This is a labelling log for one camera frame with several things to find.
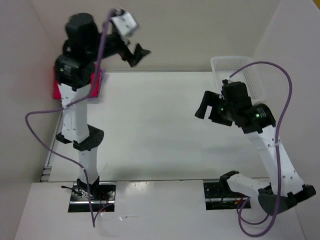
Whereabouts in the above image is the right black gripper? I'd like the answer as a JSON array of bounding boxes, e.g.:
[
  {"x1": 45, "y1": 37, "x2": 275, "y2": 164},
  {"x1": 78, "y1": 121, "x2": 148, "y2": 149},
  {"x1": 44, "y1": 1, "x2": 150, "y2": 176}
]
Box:
[{"x1": 194, "y1": 90, "x2": 236, "y2": 126}]

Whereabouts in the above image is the pink t shirt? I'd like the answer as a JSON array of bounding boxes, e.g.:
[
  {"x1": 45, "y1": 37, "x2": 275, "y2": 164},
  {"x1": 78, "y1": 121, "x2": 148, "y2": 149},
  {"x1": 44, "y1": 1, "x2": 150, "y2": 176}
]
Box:
[{"x1": 52, "y1": 67, "x2": 102, "y2": 100}]

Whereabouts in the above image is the lavender t shirt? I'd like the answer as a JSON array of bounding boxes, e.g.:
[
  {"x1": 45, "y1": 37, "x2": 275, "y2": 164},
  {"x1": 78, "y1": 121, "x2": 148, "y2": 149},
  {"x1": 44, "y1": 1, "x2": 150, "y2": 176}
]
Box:
[{"x1": 88, "y1": 69, "x2": 106, "y2": 101}]

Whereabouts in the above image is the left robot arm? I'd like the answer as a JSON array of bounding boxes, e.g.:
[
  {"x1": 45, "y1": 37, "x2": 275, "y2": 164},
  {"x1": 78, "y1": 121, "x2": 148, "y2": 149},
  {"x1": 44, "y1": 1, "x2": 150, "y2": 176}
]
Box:
[{"x1": 54, "y1": 8, "x2": 150, "y2": 200}]

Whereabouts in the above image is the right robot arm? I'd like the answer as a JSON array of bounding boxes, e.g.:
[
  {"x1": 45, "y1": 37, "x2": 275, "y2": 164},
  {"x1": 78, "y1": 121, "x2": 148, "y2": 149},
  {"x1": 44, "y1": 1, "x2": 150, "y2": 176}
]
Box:
[{"x1": 195, "y1": 80, "x2": 316, "y2": 216}]

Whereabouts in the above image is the white laundry basket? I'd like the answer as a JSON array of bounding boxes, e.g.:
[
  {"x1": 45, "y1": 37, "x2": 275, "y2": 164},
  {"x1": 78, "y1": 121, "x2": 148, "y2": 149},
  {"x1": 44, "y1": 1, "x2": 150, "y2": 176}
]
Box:
[{"x1": 210, "y1": 56, "x2": 267, "y2": 104}]

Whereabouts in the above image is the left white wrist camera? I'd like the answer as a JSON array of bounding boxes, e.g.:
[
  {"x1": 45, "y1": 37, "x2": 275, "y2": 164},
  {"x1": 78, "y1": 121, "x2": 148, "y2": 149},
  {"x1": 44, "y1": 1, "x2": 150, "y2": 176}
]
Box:
[{"x1": 110, "y1": 8, "x2": 139, "y2": 38}]

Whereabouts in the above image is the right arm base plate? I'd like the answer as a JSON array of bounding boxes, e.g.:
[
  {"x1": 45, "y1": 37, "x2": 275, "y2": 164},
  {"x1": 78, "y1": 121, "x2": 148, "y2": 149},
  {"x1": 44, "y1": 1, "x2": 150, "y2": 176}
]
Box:
[{"x1": 203, "y1": 179, "x2": 248, "y2": 211}]

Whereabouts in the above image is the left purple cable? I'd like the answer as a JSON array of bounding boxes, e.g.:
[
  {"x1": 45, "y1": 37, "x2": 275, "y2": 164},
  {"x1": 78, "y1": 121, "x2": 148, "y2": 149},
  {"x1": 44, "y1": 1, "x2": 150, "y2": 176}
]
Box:
[{"x1": 25, "y1": 8, "x2": 118, "y2": 228}]

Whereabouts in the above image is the purple cable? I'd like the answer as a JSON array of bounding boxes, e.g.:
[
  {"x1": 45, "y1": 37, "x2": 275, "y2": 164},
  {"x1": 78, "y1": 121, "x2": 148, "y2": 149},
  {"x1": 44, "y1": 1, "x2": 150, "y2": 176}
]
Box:
[
  {"x1": 221, "y1": 61, "x2": 293, "y2": 237},
  {"x1": 25, "y1": 8, "x2": 118, "y2": 228}
]

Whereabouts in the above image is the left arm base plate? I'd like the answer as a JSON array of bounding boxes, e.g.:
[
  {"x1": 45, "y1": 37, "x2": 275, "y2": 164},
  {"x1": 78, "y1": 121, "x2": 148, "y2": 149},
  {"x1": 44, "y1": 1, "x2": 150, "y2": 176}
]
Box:
[{"x1": 68, "y1": 182, "x2": 116, "y2": 213}]

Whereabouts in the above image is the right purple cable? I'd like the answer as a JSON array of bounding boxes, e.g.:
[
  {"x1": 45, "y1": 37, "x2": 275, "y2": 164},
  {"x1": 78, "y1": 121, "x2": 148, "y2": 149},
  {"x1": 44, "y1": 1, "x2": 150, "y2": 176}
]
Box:
[{"x1": 221, "y1": 61, "x2": 293, "y2": 237}]

